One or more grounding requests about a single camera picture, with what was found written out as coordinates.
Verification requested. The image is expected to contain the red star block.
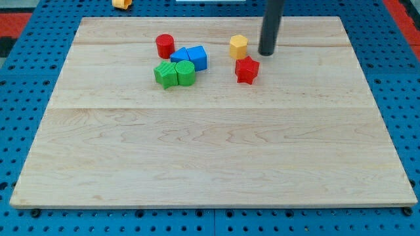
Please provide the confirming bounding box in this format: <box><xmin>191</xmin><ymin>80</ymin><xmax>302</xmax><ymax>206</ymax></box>
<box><xmin>235</xmin><ymin>56</ymin><xmax>260</xmax><ymax>85</ymax></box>

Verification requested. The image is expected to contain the green star block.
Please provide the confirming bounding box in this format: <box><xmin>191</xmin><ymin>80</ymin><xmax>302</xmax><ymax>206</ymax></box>
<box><xmin>154</xmin><ymin>61</ymin><xmax>179</xmax><ymax>89</ymax></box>

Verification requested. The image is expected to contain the green cylinder block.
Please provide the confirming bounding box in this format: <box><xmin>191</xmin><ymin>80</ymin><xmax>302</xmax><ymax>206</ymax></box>
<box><xmin>175</xmin><ymin>60</ymin><xmax>196</xmax><ymax>87</ymax></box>

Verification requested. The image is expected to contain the blue cube block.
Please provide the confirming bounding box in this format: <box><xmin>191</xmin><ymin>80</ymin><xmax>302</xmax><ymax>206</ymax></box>
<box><xmin>186</xmin><ymin>45</ymin><xmax>207</xmax><ymax>71</ymax></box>

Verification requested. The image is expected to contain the blue triangle block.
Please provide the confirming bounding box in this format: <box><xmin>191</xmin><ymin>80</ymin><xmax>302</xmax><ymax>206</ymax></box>
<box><xmin>170</xmin><ymin>47</ymin><xmax>190</xmax><ymax>63</ymax></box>

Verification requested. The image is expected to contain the yellow hexagon block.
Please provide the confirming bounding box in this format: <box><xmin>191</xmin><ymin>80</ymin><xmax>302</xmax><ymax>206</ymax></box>
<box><xmin>229</xmin><ymin>35</ymin><xmax>248</xmax><ymax>60</ymax></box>

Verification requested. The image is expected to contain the red cylinder block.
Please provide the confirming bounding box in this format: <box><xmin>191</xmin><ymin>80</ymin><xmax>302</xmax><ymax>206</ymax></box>
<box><xmin>155</xmin><ymin>34</ymin><xmax>175</xmax><ymax>59</ymax></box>

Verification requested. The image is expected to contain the light wooden board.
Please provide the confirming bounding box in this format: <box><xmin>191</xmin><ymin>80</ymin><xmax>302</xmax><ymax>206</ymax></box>
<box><xmin>10</xmin><ymin>16</ymin><xmax>417</xmax><ymax>209</ymax></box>

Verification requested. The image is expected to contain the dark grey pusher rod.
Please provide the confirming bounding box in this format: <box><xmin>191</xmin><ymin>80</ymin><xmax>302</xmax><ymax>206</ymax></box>
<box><xmin>258</xmin><ymin>0</ymin><xmax>285</xmax><ymax>56</ymax></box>

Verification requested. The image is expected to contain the yellow block off board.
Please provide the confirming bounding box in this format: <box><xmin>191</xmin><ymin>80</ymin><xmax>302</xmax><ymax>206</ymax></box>
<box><xmin>112</xmin><ymin>0</ymin><xmax>133</xmax><ymax>10</ymax></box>

